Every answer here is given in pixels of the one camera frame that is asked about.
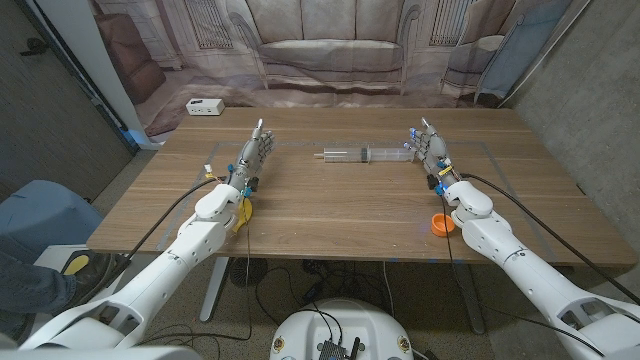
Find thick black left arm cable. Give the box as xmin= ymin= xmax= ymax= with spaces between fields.
xmin=107 ymin=175 xmax=226 ymax=281

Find black round ribbed disc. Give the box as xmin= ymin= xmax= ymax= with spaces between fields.
xmin=230 ymin=257 xmax=269 ymax=289

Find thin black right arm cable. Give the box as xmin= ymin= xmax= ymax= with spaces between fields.
xmin=439 ymin=194 xmax=606 ymax=357

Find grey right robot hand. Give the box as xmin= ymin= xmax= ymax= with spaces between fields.
xmin=403 ymin=117 xmax=461 ymax=190

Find white power outlet box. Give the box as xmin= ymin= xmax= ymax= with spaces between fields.
xmin=185 ymin=97 xmax=226 ymax=117

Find white upright panel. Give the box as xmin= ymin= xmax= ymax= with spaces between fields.
xmin=34 ymin=0 xmax=164 ymax=151

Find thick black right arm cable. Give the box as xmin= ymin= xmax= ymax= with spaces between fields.
xmin=458 ymin=172 xmax=640 ymax=305

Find grey table leg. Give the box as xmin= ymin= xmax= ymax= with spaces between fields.
xmin=454 ymin=262 xmax=487 ymax=335

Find dark shoe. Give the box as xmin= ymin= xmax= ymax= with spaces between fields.
xmin=62 ymin=251 xmax=132 ymax=307

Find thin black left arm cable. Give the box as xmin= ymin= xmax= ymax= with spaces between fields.
xmin=137 ymin=192 xmax=254 ymax=347

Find person leg in blue jeans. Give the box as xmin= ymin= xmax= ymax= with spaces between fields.
xmin=0 ymin=234 xmax=79 ymax=341

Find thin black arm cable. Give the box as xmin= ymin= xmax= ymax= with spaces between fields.
xmin=439 ymin=194 xmax=606 ymax=357
xmin=137 ymin=192 xmax=254 ymax=347

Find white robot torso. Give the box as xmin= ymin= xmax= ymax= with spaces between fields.
xmin=269 ymin=298 xmax=415 ymax=360

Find yellow and black foot pedal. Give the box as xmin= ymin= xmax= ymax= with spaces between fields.
xmin=62 ymin=251 xmax=94 ymax=276

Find blue padded chair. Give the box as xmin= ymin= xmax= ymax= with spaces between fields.
xmin=0 ymin=179 xmax=104 ymax=251

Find large clear plastic syringe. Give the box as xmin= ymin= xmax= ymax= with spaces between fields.
xmin=313 ymin=145 xmax=416 ymax=165

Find small orange cup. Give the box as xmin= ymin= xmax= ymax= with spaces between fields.
xmin=430 ymin=213 xmax=456 ymax=238

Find white table leg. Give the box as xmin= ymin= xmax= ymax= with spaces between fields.
xmin=199 ymin=257 xmax=231 ymax=324

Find yellow toy banana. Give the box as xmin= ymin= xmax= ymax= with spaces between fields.
xmin=232 ymin=197 xmax=254 ymax=234

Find tangled black floor cables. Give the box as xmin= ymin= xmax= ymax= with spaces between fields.
xmin=254 ymin=259 xmax=396 ymax=326

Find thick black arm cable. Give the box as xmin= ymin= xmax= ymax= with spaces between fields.
xmin=458 ymin=172 xmax=640 ymax=305
xmin=107 ymin=175 xmax=226 ymax=281

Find white flat base plate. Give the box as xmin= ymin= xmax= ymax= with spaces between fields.
xmin=32 ymin=243 xmax=134 ymax=281

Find printed sofa room backdrop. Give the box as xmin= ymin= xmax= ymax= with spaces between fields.
xmin=89 ymin=0 xmax=591 ymax=139

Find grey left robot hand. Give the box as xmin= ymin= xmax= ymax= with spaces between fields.
xmin=227 ymin=118 xmax=277 ymax=194

